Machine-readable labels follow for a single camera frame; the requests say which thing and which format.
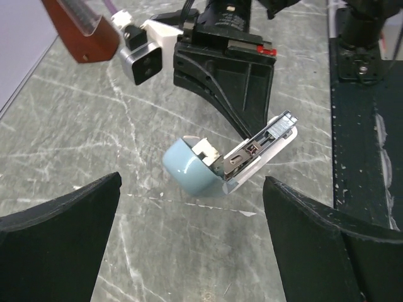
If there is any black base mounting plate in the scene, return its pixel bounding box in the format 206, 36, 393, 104
327, 0, 403, 233

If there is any brown wooden metronome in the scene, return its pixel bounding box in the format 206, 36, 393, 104
42, 0, 120, 64

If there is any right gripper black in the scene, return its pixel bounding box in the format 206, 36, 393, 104
173, 1, 277, 138

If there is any blue stapler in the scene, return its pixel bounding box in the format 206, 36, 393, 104
162, 111, 298, 198

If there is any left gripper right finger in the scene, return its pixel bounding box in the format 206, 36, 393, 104
263, 176, 402, 301

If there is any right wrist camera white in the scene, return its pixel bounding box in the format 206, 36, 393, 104
111, 9, 183, 86

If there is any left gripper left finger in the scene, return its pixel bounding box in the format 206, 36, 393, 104
1, 172, 122, 301

